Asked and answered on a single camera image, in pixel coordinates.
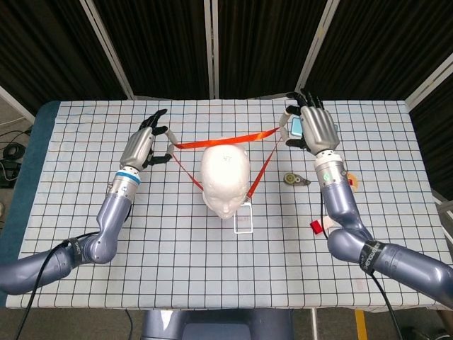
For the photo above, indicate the clear white badge holder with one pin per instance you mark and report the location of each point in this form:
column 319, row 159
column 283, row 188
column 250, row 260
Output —
column 243, row 219

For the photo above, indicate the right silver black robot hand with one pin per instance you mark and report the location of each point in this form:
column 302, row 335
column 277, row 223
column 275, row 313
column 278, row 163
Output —
column 318, row 127

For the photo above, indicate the round tape roll red label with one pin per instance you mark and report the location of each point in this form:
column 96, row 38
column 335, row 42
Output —
column 354, row 185

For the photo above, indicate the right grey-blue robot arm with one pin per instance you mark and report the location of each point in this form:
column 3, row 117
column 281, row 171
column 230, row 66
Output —
column 339, row 205

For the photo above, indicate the light blue smartphone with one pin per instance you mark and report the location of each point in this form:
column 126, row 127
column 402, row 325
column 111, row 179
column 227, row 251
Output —
column 296, row 127

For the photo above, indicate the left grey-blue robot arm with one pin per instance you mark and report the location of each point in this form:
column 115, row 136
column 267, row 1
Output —
column 109, row 212

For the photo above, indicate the small red white box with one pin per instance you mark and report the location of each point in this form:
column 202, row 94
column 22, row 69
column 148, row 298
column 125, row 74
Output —
column 316, row 227

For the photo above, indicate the grey correction tape dispenser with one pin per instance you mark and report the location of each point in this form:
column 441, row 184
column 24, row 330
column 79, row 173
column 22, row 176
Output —
column 292, row 178

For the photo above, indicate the white black checkered tablecloth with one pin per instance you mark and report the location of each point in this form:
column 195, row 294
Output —
column 106, row 198

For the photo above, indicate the grey-blue robot torso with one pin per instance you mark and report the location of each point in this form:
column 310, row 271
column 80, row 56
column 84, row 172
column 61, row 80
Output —
column 219, row 326

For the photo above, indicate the black folding screen white frames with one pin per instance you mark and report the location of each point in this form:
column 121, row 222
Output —
column 170, row 46

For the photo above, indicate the white foam mannequin head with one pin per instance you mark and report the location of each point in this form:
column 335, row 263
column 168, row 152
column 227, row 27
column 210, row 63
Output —
column 226, row 170

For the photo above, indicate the black power adapter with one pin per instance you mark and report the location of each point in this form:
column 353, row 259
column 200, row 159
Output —
column 8, row 173

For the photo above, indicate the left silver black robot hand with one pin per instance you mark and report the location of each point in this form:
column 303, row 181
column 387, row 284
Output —
column 136, row 148

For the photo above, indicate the white table leg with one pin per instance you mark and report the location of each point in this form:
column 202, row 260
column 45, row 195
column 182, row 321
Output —
column 314, row 318

